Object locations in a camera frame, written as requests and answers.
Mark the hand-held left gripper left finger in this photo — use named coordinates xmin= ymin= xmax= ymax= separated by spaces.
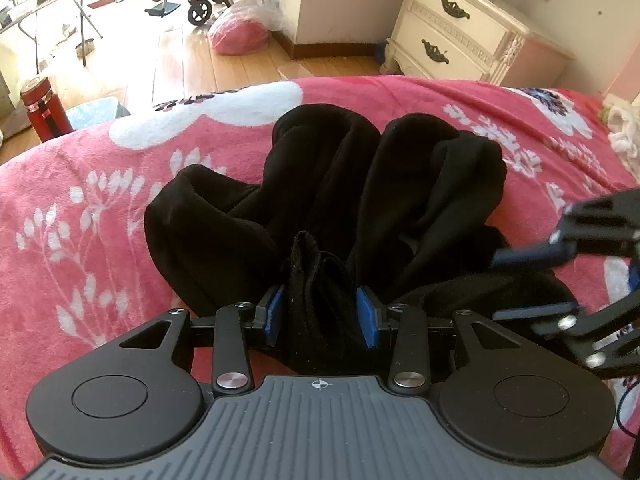
xmin=117 ymin=285 xmax=287 ymax=396

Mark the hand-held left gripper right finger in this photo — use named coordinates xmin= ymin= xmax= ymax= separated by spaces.
xmin=356 ymin=286 xmax=521 ymax=395

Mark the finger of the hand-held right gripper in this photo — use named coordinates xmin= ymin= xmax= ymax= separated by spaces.
xmin=492 ymin=301 xmax=640 ymax=378
xmin=492 ymin=192 xmax=640 ymax=268

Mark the black t-shirt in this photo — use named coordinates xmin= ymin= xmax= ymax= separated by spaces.
xmin=144 ymin=102 xmax=581 ymax=376

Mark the white knitted cloth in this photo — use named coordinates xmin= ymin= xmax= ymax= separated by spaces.
xmin=600 ymin=100 xmax=640 ymax=171

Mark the pink floral blanket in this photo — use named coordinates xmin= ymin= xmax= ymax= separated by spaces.
xmin=0 ymin=74 xmax=640 ymax=480

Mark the cream nightstand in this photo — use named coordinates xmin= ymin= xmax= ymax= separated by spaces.
xmin=380 ymin=0 xmax=576 ymax=86

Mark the light blue plastic stool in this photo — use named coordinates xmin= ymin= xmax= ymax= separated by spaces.
xmin=65 ymin=99 xmax=131 ymax=133

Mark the plastic bag with pink cloth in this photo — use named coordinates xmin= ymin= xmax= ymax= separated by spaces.
xmin=209 ymin=0 xmax=292 ymax=56

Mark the red water bottle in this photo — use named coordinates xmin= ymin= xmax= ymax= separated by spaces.
xmin=20 ymin=76 xmax=74 ymax=143

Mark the folding table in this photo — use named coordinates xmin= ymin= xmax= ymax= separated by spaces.
xmin=0 ymin=0 xmax=104 ymax=76

